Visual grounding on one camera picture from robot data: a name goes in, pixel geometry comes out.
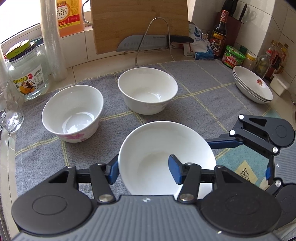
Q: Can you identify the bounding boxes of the dark vinegar bottle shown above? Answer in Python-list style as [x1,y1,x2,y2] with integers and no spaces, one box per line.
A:
[209,9,229,58]

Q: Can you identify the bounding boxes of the white plate with fruit print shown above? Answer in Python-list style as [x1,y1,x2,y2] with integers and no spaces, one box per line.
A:
[233,74,271,104]

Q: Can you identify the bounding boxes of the dark glass oil bottle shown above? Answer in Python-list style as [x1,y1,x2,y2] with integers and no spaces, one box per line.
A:
[253,50,272,79]

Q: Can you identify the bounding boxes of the white plate stack bottom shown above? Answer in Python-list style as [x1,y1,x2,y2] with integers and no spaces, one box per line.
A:
[234,78,269,104]

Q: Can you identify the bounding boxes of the white small container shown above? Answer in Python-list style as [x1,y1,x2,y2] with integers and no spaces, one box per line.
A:
[270,74,290,96]

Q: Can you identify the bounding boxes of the metal wire rack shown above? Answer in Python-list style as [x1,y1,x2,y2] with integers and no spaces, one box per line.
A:
[134,17,175,67]

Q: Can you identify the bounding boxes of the orange cooking wine jug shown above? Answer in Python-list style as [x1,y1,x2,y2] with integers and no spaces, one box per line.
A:
[56,0,84,38]

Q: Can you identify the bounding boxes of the white plain bowl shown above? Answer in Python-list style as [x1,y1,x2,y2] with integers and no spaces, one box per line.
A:
[118,121,216,197]

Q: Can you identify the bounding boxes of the green lid sauce jar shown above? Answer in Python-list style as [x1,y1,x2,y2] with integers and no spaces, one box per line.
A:
[222,45,245,69]

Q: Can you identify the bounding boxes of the dark red knife block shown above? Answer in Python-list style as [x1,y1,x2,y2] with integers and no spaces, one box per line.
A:
[223,16,243,49]

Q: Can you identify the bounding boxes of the green cap small jar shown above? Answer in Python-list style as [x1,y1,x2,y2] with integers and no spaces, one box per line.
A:
[239,45,247,55]

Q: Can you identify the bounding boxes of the bamboo cutting board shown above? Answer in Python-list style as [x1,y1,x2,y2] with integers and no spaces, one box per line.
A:
[90,0,189,55]

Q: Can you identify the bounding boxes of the plastic wrap roll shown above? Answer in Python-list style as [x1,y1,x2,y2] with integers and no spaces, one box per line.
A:
[40,0,67,82]

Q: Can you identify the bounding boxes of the glass jar with green lid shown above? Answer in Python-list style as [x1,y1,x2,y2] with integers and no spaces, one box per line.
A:
[6,39,49,100]

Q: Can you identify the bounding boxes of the yellow cap spice bottle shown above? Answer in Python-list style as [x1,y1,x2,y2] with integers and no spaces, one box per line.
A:
[242,52,257,70]

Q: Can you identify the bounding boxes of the clear glass mug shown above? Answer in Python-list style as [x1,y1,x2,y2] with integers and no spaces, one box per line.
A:
[1,81,24,133]

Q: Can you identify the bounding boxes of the red sauce bottles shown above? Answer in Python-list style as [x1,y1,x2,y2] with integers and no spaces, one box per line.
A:
[265,40,289,82]

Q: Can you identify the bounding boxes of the white bowl with pink flowers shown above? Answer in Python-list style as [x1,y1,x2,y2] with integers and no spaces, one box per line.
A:
[42,85,104,143]

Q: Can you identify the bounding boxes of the white blue salt bag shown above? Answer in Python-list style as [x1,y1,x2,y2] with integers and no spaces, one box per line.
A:
[183,22,214,60]

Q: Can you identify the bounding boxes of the santoku kitchen knife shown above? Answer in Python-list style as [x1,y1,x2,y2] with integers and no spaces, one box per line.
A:
[116,35,194,52]

